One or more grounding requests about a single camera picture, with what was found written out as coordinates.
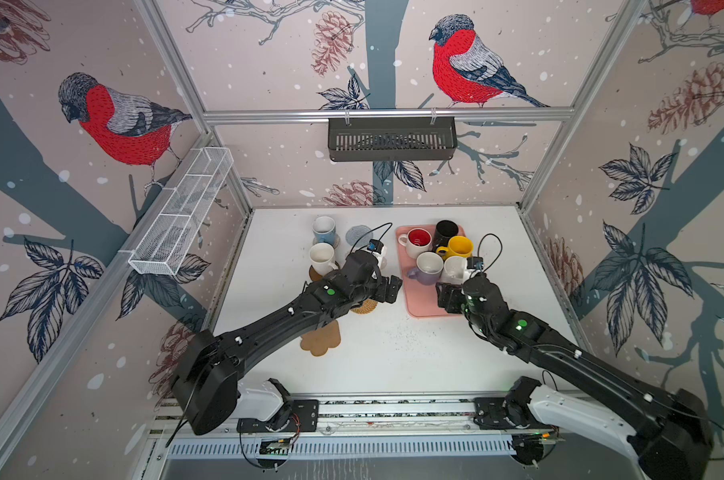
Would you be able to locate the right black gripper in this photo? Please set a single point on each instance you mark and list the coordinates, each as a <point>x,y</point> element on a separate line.
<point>454,290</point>

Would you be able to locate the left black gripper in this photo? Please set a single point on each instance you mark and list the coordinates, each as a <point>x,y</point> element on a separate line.
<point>394,287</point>

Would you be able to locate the rattan woven round coaster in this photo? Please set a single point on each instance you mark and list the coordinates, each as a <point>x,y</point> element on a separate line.
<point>366,307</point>

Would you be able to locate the blue woven round coaster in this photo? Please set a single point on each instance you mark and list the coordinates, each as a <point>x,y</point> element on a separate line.
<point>358,235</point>

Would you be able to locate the dark brown scratched round coaster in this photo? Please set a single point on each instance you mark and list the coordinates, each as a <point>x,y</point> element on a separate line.
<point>314,275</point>

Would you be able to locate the pink rectangular tray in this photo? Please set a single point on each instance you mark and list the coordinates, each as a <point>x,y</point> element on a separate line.
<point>421,300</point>

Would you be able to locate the yellow mug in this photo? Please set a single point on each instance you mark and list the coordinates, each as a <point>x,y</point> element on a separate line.
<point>457,246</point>

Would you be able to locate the light blue mug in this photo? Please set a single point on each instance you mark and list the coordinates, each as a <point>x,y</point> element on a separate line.
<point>324,230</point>

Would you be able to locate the small white cup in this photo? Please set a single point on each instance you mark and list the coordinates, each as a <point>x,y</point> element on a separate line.
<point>428,269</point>

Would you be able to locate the white mug red inside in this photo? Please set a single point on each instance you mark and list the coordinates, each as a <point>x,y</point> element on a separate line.
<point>415,241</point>

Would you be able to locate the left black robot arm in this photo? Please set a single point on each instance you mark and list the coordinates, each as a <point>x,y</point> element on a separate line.
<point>208,379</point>

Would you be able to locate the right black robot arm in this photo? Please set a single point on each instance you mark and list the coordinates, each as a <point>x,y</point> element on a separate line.
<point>668,435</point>

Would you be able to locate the black mug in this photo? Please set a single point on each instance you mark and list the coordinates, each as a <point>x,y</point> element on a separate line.
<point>444,231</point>

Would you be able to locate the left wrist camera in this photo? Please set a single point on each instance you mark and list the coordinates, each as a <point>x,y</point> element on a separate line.
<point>378,250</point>

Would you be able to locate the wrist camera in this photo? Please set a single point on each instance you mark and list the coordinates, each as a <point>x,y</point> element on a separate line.
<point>378,250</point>
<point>475,265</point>

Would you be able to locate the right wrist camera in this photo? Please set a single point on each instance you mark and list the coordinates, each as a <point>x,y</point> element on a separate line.
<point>475,265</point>

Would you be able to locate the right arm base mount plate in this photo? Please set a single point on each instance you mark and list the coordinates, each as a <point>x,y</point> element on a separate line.
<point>497,413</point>

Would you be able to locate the aluminium front rail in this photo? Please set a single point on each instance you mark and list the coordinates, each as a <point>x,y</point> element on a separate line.
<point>439,416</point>

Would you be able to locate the black hanging wire basket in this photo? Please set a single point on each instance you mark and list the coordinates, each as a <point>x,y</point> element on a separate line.
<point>390,139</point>

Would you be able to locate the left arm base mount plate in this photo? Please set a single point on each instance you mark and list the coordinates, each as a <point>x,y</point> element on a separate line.
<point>295,416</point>

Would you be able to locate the white mesh wire shelf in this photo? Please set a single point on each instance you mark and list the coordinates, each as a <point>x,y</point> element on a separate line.
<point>171,234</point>

